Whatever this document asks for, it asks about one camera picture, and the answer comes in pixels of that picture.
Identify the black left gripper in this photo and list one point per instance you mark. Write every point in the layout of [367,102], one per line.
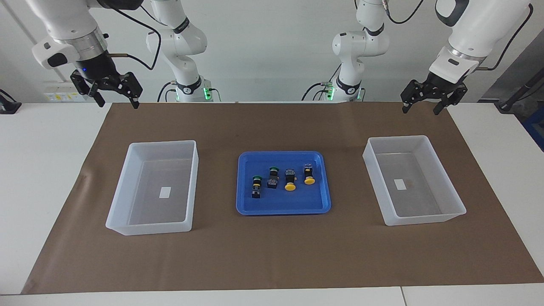
[440,84]

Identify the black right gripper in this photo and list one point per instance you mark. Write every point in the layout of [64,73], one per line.
[100,68]

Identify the small yellow mushroom push button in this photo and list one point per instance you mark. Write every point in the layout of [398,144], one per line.
[309,175]

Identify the large yellow mushroom push button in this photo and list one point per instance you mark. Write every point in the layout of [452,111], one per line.
[290,180]

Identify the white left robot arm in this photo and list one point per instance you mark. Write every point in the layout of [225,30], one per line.
[471,29]

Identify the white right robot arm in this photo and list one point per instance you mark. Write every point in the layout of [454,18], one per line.
[68,21]

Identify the black stand pole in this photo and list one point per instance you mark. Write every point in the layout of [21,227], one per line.
[516,95]

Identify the white paper label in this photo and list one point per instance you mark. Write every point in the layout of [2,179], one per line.
[399,184]
[165,192]

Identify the black clamp device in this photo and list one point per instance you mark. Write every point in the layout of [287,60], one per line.
[8,106]

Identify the translucent white plastic box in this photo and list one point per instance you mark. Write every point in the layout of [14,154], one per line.
[450,199]
[123,212]

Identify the blue crate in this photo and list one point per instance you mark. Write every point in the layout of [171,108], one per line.
[536,131]

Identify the blue plastic tray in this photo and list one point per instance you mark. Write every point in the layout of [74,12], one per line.
[280,202]

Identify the brown paper table mat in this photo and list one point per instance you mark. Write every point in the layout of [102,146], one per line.
[276,255]

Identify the white wall socket strip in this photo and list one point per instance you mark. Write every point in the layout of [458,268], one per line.
[59,95]

